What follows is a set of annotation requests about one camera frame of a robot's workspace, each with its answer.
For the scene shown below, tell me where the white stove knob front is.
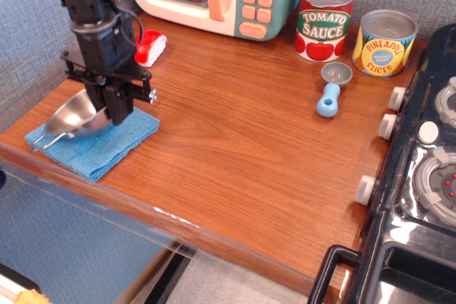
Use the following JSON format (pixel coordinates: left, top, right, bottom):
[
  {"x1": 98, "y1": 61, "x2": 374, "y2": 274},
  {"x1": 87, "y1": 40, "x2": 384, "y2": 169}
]
[{"x1": 355, "y1": 175, "x2": 375, "y2": 206}]

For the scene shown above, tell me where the pineapple slices can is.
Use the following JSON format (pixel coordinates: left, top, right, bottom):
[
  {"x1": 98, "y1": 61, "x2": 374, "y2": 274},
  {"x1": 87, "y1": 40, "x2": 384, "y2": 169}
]
[{"x1": 352, "y1": 9, "x2": 418, "y2": 78}]

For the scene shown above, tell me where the black toy stove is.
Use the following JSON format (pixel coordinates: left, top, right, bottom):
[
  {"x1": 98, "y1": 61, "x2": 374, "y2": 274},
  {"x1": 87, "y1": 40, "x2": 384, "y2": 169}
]
[{"x1": 307, "y1": 23, "x2": 456, "y2": 304}]

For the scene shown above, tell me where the grey rear stove burner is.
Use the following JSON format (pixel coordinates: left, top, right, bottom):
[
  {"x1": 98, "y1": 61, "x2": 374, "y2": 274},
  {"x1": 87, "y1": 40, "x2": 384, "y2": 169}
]
[{"x1": 435, "y1": 76, "x2": 456, "y2": 129}]

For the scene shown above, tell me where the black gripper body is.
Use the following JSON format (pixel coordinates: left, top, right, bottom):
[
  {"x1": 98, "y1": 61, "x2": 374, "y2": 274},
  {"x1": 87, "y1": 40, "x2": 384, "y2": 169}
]
[{"x1": 61, "y1": 11, "x2": 157, "y2": 103}]

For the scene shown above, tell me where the blue grey measuring scoop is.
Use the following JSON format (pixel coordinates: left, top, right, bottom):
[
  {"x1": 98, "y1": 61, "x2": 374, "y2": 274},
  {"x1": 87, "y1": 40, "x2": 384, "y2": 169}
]
[{"x1": 316, "y1": 62, "x2": 353, "y2": 118}]

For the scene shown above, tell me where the white stove knob rear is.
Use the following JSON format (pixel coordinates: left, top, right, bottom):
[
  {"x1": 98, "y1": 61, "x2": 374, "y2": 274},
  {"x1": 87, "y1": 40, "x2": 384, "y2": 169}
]
[{"x1": 388, "y1": 87, "x2": 407, "y2": 112}]

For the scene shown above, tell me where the blue folded towel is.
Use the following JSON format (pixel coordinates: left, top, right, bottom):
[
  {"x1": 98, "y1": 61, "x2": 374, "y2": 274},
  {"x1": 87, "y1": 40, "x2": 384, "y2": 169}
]
[{"x1": 43, "y1": 108, "x2": 160, "y2": 182}]

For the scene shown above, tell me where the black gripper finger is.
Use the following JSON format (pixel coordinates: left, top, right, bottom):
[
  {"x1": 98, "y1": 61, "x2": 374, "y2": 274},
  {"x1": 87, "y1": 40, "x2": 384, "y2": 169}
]
[
  {"x1": 103, "y1": 85, "x2": 133, "y2": 125},
  {"x1": 85, "y1": 83, "x2": 106, "y2": 112}
]

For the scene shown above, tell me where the red white toy sushi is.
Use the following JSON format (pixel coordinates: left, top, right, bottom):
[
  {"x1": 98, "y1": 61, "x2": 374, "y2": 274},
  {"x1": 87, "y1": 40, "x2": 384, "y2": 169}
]
[{"x1": 135, "y1": 29, "x2": 167, "y2": 68}]

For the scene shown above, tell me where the white round stove button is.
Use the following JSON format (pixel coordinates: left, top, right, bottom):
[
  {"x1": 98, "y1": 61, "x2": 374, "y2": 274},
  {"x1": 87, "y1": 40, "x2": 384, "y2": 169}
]
[{"x1": 418, "y1": 121, "x2": 439, "y2": 145}]

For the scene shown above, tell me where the grey front stove burner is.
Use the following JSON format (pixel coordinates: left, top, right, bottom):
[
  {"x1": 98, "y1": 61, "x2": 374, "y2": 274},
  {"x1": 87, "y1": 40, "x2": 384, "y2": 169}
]
[{"x1": 413, "y1": 147, "x2": 455, "y2": 226}]

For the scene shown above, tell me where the yellow object at corner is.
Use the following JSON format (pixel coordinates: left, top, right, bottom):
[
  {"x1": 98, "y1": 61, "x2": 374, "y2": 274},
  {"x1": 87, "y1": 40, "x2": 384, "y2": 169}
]
[{"x1": 14, "y1": 290, "x2": 51, "y2": 304}]

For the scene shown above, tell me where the black oven door handle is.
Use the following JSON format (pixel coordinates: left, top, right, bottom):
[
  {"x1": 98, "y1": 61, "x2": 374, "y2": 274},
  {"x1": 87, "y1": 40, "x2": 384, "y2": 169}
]
[{"x1": 308, "y1": 244, "x2": 361, "y2": 303}]

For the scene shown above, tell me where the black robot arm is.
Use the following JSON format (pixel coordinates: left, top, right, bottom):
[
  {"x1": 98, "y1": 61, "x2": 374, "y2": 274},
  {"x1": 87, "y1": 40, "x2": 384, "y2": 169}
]
[{"x1": 1, "y1": 0, "x2": 156, "y2": 128}]

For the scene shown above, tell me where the tomato sauce can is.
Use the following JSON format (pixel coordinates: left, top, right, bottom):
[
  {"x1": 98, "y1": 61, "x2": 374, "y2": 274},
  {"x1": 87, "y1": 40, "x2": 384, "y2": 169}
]
[{"x1": 295, "y1": 0, "x2": 355, "y2": 62}]

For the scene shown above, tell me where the white stove knob middle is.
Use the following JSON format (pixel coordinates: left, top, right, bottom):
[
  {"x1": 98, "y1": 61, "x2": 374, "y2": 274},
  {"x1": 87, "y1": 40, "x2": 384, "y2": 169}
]
[{"x1": 378, "y1": 114, "x2": 397, "y2": 140}]

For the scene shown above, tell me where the white stove knob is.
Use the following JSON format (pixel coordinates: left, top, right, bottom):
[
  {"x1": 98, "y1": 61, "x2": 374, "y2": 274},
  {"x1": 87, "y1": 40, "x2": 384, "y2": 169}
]
[
  {"x1": 378, "y1": 114, "x2": 397, "y2": 140},
  {"x1": 388, "y1": 87, "x2": 407, "y2": 112},
  {"x1": 355, "y1": 175, "x2": 375, "y2": 206}
]

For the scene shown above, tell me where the grey stove burner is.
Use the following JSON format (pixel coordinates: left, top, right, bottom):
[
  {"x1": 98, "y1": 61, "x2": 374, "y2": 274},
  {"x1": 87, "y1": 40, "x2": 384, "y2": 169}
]
[
  {"x1": 435, "y1": 76, "x2": 456, "y2": 129},
  {"x1": 413, "y1": 147, "x2": 455, "y2": 226}
]

